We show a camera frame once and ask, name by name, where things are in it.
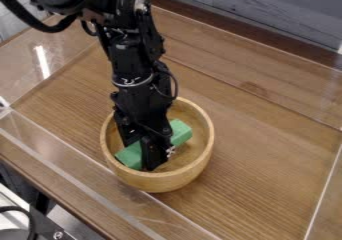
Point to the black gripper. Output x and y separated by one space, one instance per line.
142 103

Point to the green rectangular block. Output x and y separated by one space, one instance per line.
130 155

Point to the brown wooden bowl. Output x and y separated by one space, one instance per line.
187 163

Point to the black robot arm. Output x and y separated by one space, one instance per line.
122 23

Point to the clear acrylic tray wall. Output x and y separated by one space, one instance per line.
271 92

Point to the black metal bracket with screw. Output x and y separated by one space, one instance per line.
47 230

